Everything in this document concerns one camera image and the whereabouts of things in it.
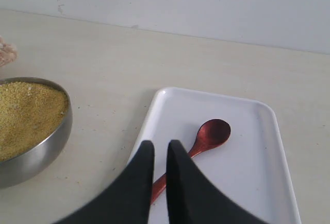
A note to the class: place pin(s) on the tan teddy bear striped sweater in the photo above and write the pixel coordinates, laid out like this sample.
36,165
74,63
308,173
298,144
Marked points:
8,53

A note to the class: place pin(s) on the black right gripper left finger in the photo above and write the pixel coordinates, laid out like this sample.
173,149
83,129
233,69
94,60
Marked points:
127,199

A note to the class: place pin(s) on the white rectangular tray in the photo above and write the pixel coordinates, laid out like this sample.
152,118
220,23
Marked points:
250,168

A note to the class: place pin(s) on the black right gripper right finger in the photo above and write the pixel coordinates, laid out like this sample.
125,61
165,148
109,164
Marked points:
192,198

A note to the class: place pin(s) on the stainless steel bowl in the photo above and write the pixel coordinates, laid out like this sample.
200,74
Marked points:
27,165

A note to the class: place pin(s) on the red-brown wooden spoon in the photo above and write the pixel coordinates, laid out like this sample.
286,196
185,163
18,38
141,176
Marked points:
210,135

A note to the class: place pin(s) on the yellow millet grain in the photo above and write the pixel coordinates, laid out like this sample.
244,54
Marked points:
30,112

